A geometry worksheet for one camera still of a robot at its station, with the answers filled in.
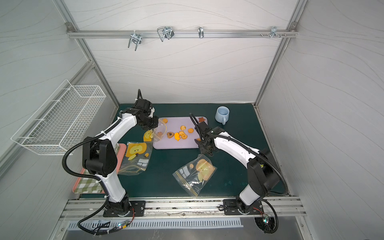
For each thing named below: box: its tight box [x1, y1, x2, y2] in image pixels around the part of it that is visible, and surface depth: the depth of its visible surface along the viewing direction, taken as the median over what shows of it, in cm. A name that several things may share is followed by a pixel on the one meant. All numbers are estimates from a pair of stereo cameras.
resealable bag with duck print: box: [117, 141, 154, 176], surface depth 94 cm
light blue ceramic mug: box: [214, 105, 230, 126], surface depth 110 cm
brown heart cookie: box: [166, 131, 175, 139], surface depth 103 cm
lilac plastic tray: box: [153, 116, 200, 150], surface depth 102 cm
